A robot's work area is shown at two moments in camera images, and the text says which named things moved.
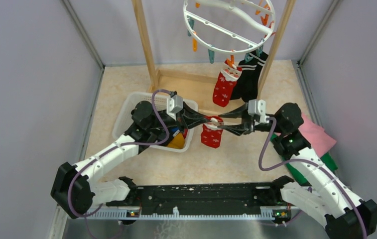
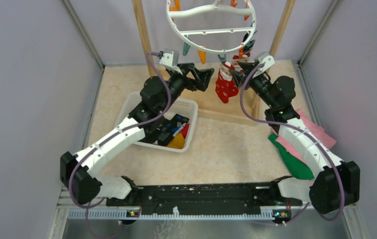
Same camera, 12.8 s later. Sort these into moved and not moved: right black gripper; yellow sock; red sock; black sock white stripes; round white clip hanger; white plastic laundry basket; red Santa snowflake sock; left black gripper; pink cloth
Moved: round white clip hanger; black sock white stripes; left black gripper; right black gripper; red sock; red Santa snowflake sock
Not moved: pink cloth; white plastic laundry basket; yellow sock
